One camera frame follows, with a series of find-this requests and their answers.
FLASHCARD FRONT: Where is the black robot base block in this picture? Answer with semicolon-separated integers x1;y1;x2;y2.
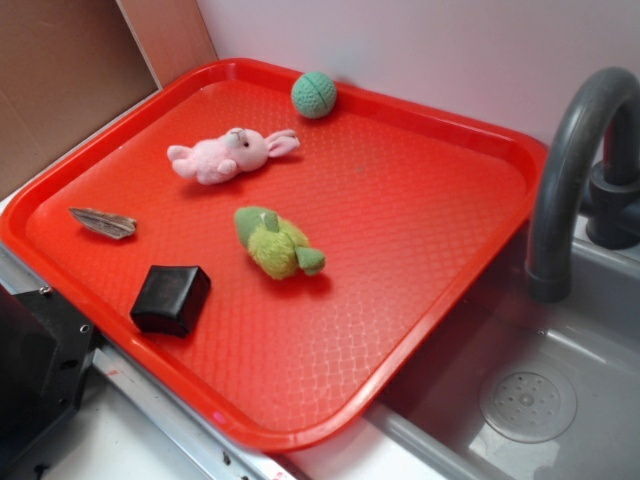
1;288;97;478

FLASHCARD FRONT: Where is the green plush toy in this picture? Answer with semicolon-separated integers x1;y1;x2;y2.
234;206;326;280

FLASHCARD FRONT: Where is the red plastic tray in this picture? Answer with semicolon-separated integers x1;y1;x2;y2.
1;59;546;452

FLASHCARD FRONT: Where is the pink plush bunny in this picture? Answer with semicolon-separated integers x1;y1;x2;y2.
166;127;300;185

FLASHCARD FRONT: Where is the green rubber ball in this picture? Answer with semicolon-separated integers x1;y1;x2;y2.
291;71;337;119

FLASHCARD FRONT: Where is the black square box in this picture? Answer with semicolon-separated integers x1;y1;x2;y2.
130;265;211;338

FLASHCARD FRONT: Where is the grey sink basin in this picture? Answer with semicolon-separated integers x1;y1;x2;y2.
367;231;639;479

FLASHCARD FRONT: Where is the round sink drain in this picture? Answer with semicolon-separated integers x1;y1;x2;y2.
479;366;578;444

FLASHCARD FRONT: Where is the grey curved faucet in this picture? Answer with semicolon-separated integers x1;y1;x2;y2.
525;67;639;303

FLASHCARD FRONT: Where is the brown cardboard panel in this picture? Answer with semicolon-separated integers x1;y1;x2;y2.
1;1;217;196

